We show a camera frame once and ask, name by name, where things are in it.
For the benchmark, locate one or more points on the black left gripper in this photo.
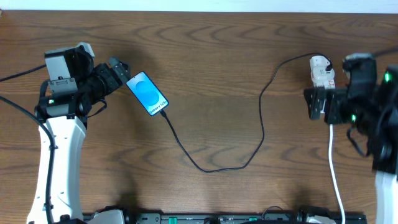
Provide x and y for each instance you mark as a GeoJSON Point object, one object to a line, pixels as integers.
{"type": "Point", "coordinates": [109, 79]}

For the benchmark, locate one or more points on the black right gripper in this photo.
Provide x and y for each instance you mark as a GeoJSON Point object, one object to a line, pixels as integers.
{"type": "Point", "coordinates": [325, 104]}

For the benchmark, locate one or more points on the blue smartphone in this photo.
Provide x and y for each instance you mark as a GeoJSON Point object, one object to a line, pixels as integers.
{"type": "Point", "coordinates": [147, 93]}

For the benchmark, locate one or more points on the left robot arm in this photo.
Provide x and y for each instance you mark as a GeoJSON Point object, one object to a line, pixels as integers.
{"type": "Point", "coordinates": [75, 84]}

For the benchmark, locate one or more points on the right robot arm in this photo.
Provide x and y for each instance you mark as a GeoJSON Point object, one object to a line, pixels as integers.
{"type": "Point", "coordinates": [382, 144]}

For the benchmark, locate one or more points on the white USB charger adapter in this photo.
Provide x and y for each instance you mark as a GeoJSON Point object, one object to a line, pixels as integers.
{"type": "Point", "coordinates": [320, 65]}

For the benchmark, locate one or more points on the white power strip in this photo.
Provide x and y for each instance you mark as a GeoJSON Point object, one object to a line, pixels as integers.
{"type": "Point", "coordinates": [322, 78]}

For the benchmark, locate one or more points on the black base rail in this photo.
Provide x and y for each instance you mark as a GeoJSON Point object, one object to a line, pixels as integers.
{"type": "Point", "coordinates": [156, 218]}

